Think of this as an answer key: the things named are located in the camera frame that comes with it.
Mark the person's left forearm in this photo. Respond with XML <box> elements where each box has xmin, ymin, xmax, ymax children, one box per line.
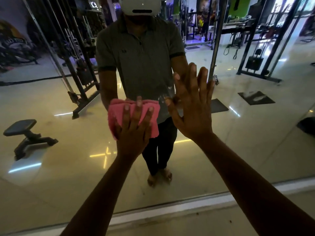
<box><xmin>60</xmin><ymin>156</ymin><xmax>135</xmax><ymax>236</ymax></box>

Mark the person's right hand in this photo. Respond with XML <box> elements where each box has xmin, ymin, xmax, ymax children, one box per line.
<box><xmin>165</xmin><ymin>62</ymin><xmax>216</xmax><ymax>144</ymax></box>

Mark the person's left hand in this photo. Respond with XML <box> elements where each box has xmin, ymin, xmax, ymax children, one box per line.
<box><xmin>114</xmin><ymin>96</ymin><xmax>154</xmax><ymax>163</ymax></box>

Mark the person's right forearm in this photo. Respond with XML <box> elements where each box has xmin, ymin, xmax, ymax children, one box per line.
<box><xmin>197</xmin><ymin>133</ymin><xmax>315</xmax><ymax>236</ymax></box>

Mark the large wall mirror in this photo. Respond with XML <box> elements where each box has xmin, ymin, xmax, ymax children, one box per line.
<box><xmin>0</xmin><ymin>0</ymin><xmax>315</xmax><ymax>235</ymax></box>

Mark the pink cloth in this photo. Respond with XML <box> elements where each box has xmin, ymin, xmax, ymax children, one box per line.
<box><xmin>108</xmin><ymin>98</ymin><xmax>161</xmax><ymax>141</ymax></box>

